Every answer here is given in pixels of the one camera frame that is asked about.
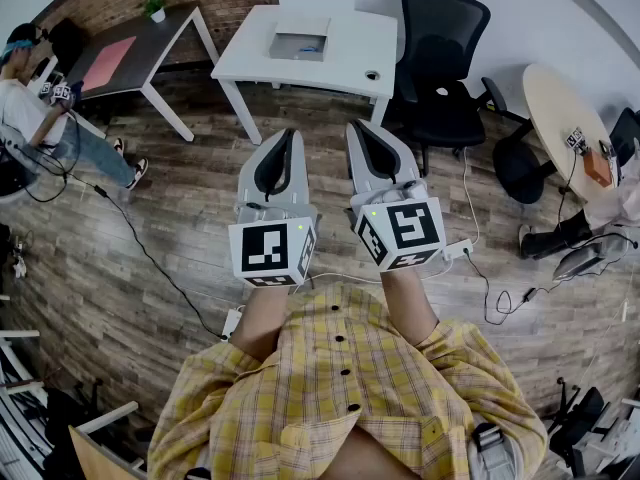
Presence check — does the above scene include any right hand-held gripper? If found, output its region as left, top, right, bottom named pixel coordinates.
left=346, top=120, right=447, bottom=273

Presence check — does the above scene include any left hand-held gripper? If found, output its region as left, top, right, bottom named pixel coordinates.
left=228, top=128, right=319, bottom=289

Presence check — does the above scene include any grey box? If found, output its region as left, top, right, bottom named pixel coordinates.
left=268, top=15, right=332, bottom=63

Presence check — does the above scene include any person's right forearm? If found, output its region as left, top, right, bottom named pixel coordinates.
left=379, top=267, right=441, bottom=347

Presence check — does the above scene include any person's left forearm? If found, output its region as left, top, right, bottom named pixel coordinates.
left=230, top=282, right=291, bottom=364

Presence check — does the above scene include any orange box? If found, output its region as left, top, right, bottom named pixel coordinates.
left=582, top=147, right=615, bottom=189

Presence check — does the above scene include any black mesh office chair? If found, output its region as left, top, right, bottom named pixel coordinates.
left=392, top=0, right=531, bottom=177

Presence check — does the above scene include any white power strip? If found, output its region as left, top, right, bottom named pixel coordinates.
left=442, top=239, right=475, bottom=262
left=221, top=307, right=245, bottom=342

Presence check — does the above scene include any white rectangular table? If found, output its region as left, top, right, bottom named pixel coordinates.
left=209, top=3, right=399, bottom=147

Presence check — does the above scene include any black chair with armrest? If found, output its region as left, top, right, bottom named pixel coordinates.
left=482, top=76, right=557, bottom=205

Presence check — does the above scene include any dark table with white legs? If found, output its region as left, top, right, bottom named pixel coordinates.
left=64, top=2, right=221, bottom=143

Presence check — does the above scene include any round beige table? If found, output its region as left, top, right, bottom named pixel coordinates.
left=522, top=62, right=621, bottom=204

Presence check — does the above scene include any pink mat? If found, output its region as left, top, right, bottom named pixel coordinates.
left=81, top=36, right=137, bottom=93

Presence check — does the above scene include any green plant in white pot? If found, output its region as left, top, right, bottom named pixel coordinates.
left=142, top=0, right=169, bottom=24

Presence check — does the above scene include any gripper on round table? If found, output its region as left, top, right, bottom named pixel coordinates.
left=564, top=126, right=590, bottom=157

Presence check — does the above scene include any yellow plaid shirt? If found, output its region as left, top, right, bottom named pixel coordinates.
left=147, top=282, right=549, bottom=480

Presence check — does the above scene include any grey flat device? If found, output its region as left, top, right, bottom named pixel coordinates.
left=552, top=240, right=609, bottom=282

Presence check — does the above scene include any white metal rack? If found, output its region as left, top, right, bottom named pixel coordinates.
left=0, top=327, right=51, bottom=480

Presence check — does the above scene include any black chair with star base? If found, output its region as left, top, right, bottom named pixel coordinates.
left=547, top=377, right=609, bottom=474

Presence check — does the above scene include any wooden board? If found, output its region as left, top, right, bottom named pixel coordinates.
left=68, top=400, right=149, bottom=480

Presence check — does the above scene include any white cable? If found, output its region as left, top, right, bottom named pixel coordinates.
left=462, top=146, right=481, bottom=247

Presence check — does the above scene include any black floor cable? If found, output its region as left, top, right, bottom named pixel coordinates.
left=19, top=112, right=229, bottom=342

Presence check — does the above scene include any black cable with adapter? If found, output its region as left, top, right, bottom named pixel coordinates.
left=464, top=250, right=639, bottom=326

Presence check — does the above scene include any grey strap with black buckle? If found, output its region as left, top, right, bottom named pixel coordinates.
left=469, top=420, right=521, bottom=480

